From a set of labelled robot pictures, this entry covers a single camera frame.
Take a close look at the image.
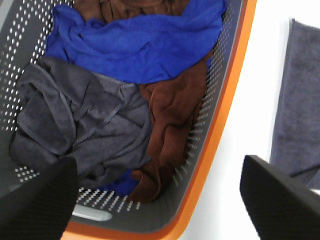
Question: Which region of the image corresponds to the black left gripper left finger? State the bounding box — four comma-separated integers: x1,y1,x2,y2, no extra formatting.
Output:
0,157,79,240

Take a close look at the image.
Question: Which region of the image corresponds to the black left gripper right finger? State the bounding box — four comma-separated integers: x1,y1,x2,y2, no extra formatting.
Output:
239,155,320,240

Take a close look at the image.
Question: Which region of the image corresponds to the dark grey towel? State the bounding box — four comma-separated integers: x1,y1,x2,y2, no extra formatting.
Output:
270,19,320,191

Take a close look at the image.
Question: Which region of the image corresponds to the grey towel in basket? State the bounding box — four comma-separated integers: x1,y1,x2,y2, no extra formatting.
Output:
9,56,152,188

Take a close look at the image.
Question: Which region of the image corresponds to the brown towel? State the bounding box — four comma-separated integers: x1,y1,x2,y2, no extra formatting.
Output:
73,0,209,203

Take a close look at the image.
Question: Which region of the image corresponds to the blue towel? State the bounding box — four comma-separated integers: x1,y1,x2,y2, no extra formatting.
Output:
45,0,227,84

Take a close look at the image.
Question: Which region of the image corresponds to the grey perforated basket orange rim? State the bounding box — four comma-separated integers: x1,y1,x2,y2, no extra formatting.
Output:
0,0,256,240

